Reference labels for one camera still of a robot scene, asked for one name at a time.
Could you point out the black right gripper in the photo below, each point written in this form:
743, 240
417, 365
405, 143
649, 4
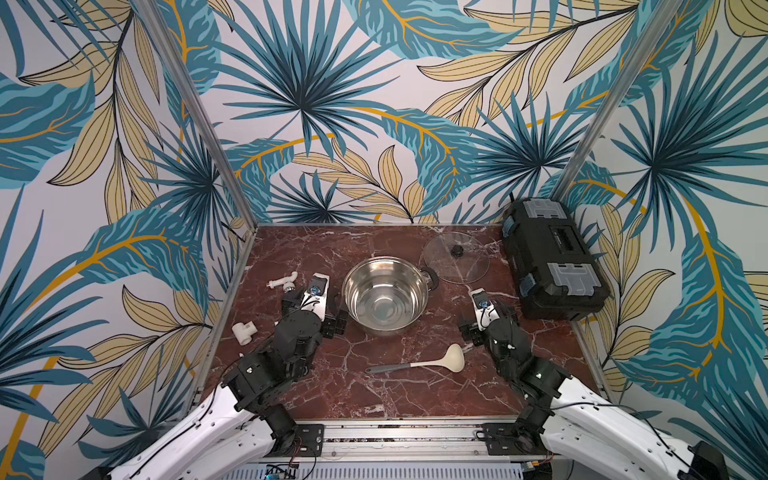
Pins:
470, 330

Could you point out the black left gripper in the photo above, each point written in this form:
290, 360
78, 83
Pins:
335, 324

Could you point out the grey handled white spoon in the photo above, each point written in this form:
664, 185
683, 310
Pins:
453, 360

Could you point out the stainless steel pot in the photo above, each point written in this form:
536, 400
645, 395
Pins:
386, 295

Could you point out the glass pot lid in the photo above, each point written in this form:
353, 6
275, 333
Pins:
456, 258

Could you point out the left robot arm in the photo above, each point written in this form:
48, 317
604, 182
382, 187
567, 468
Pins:
242, 419

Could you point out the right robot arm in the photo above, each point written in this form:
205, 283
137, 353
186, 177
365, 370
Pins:
567, 418

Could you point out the white plastic water tap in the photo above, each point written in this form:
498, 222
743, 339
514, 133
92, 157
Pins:
286, 283

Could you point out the white pipe tee fitting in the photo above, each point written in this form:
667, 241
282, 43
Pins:
244, 332

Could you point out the black plastic toolbox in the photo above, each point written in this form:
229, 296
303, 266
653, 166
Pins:
556, 276

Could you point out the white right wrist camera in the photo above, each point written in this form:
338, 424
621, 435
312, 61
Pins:
484, 309

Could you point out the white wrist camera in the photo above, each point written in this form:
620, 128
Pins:
316, 294
484, 309

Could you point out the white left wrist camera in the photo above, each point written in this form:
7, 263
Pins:
316, 294

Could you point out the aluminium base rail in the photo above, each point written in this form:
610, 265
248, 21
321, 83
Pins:
411, 438

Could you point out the aluminium left corner post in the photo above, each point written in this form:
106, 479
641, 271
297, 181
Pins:
162, 38

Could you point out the aluminium corner post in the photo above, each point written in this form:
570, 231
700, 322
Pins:
636, 60
162, 38

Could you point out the aluminium right corner post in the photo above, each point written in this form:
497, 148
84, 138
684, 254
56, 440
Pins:
636, 60

